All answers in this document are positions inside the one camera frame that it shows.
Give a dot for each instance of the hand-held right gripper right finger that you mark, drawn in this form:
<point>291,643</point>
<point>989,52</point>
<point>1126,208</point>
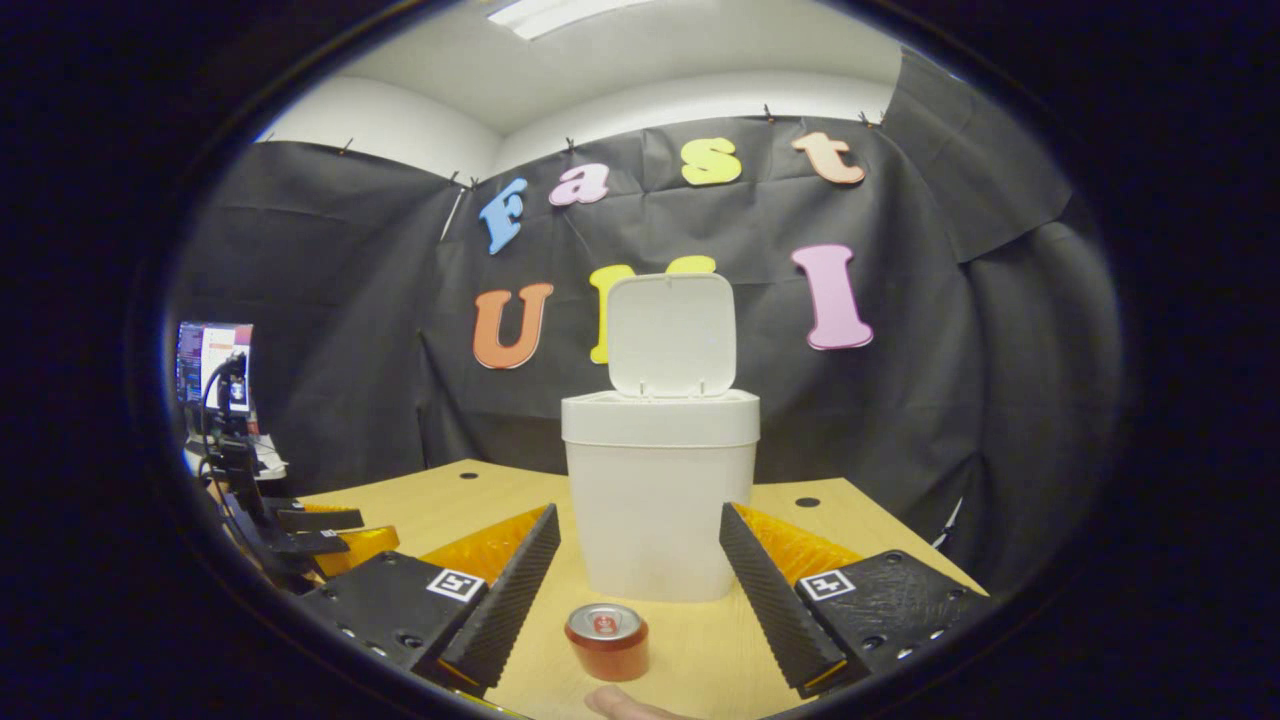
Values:
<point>770,610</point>

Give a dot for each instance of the thin white rod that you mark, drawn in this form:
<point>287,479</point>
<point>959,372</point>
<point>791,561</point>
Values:
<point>452,213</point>

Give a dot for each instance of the computer monitor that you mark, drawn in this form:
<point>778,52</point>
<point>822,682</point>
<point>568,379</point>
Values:
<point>205,355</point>

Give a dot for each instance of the black backdrop cloth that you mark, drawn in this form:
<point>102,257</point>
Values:
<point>350,300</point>

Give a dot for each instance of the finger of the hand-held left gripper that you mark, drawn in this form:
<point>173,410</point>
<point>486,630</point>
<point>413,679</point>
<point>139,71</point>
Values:
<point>320,519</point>
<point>345,550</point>

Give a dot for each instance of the white desktop garbage bin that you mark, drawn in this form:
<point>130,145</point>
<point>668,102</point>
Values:
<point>655,500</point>

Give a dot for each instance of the ceiling light panel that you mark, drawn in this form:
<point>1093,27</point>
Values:
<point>560,15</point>

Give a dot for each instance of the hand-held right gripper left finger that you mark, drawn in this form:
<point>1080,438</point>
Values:
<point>505,600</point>

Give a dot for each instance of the wooden desktop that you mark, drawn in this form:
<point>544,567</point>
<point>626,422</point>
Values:
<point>470,500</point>

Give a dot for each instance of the red pop can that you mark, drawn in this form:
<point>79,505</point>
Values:
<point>608,650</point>

